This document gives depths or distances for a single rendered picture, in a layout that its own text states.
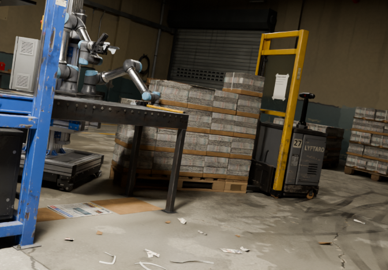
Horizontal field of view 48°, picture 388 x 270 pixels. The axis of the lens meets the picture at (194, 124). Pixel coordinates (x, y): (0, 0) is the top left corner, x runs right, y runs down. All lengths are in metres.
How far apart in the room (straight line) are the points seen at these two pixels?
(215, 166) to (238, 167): 0.29
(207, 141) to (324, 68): 6.73
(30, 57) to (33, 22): 6.87
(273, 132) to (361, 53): 5.73
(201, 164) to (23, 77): 1.90
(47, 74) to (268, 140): 3.39
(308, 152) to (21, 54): 3.16
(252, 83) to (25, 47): 2.29
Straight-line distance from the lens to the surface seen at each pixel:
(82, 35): 3.85
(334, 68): 10.82
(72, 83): 3.89
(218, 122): 4.57
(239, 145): 4.74
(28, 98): 2.57
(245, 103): 4.72
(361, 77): 10.55
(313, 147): 5.19
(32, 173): 2.49
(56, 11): 2.46
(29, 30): 10.99
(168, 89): 4.28
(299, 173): 5.13
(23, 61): 4.22
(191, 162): 4.48
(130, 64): 4.12
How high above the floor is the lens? 0.92
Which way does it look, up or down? 3 degrees down
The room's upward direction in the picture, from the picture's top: 9 degrees clockwise
